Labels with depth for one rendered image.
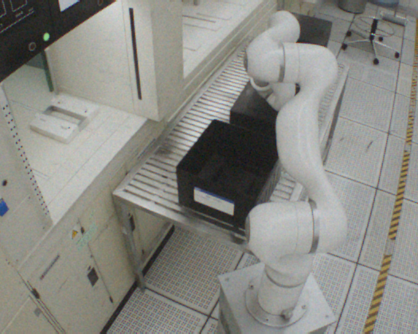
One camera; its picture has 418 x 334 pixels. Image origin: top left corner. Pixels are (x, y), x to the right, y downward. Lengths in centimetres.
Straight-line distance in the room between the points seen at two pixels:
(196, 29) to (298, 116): 137
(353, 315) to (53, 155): 158
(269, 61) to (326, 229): 39
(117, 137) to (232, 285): 68
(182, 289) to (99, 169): 90
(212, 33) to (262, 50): 122
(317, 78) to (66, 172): 90
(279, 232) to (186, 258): 136
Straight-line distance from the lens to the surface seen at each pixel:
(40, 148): 159
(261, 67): 96
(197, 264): 218
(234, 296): 125
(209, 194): 132
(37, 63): 207
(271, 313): 122
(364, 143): 299
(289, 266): 100
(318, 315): 126
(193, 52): 200
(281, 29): 105
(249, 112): 164
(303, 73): 98
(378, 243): 244
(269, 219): 88
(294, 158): 92
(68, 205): 136
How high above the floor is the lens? 187
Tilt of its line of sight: 46 degrees down
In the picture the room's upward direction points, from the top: 1 degrees clockwise
